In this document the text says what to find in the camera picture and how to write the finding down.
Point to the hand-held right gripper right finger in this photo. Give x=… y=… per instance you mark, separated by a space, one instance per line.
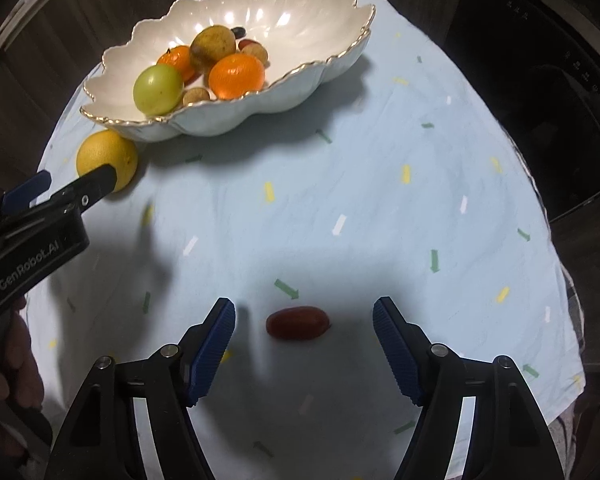
x=392 y=352

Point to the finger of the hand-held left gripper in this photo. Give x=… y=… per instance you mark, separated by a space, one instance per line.
x=27 y=192
x=85 y=187

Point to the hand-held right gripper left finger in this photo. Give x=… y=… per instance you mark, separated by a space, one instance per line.
x=212 y=352

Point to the yellow citrus fruit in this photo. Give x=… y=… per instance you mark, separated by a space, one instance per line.
x=105 y=152

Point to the green apple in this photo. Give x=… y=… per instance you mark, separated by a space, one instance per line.
x=157 y=89

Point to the small brown longan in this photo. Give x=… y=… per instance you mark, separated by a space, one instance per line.
x=257 y=54
x=196 y=96

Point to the yellow mango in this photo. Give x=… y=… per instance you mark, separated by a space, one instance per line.
x=212 y=46

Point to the dark blue grape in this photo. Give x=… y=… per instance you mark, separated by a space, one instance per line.
x=238 y=33

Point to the white scalloped ceramic bowl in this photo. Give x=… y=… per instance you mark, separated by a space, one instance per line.
x=290 y=25

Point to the person's left hand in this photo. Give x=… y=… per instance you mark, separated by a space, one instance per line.
x=20 y=365

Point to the light blue confetti tablecloth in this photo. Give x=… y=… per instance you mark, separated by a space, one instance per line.
x=380 y=210

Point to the orange tangerine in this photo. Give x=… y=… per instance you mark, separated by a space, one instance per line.
x=237 y=76
x=180 y=60

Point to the dark glass appliance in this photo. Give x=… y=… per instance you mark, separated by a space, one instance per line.
x=545 y=85

